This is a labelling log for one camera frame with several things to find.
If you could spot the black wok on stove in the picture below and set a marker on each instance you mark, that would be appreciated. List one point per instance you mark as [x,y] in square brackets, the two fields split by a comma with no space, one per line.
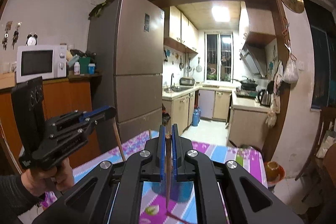
[247,84]

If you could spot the silver three-door refrigerator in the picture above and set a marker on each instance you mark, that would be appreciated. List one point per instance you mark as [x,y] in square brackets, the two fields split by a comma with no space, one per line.
[127,39]

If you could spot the person left hand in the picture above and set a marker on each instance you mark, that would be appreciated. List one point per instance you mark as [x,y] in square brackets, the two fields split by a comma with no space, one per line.
[38,181]

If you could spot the silver toaster oven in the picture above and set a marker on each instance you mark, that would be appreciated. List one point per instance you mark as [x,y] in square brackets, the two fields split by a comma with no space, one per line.
[187,81]

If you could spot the blue lidded jar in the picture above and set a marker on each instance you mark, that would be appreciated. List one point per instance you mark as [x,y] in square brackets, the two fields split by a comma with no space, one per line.
[91,68]

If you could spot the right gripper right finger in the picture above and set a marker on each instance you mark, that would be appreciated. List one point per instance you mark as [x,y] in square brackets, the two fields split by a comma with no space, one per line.
[226,192]

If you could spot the green box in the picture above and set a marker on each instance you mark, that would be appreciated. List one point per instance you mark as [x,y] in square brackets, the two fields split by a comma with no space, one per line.
[84,62]

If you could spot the orange bowl on floor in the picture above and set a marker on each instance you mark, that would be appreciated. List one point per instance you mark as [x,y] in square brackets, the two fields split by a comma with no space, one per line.
[274,172]

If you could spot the dark wooden side table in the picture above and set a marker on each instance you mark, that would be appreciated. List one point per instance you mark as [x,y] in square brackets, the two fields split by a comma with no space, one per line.
[327,214]

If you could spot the white microwave oven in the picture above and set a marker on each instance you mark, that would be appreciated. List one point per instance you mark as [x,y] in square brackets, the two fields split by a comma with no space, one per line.
[46,61]

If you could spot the steel electric kettle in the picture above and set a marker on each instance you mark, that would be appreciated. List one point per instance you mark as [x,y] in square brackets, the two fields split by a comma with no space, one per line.
[264,98]

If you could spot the kitchen window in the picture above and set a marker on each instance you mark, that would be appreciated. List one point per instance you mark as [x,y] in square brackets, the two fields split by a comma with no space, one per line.
[219,57]

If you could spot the bamboo chopstick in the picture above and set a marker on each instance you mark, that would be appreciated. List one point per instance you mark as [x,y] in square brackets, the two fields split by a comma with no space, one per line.
[117,136]
[168,165]
[169,214]

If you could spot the steel range hood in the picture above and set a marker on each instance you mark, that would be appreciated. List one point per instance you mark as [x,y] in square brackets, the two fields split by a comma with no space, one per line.
[255,60]

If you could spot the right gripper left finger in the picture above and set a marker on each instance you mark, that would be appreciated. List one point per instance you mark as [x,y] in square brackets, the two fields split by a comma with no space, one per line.
[110,193]

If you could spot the orange wooden cabinet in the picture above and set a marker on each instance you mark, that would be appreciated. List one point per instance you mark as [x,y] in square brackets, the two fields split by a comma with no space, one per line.
[61,98]

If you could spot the white medicine bottle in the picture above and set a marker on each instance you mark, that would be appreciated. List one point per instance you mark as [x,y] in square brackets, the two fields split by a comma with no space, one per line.
[76,68]

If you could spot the blue water jug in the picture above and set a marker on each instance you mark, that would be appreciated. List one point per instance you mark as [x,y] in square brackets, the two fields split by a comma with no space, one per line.
[196,116]

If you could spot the white hanging plastic bag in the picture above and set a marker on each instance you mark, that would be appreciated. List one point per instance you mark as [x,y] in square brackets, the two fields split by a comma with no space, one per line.
[290,75]

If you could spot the blue perforated utensil holder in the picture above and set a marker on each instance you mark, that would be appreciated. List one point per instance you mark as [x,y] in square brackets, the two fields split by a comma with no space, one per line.
[179,191]

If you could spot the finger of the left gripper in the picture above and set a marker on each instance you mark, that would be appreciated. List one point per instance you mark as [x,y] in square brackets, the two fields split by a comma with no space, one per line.
[105,112]
[91,119]

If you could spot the panda alarm clock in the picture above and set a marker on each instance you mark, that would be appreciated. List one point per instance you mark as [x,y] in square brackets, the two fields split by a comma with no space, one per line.
[32,40]

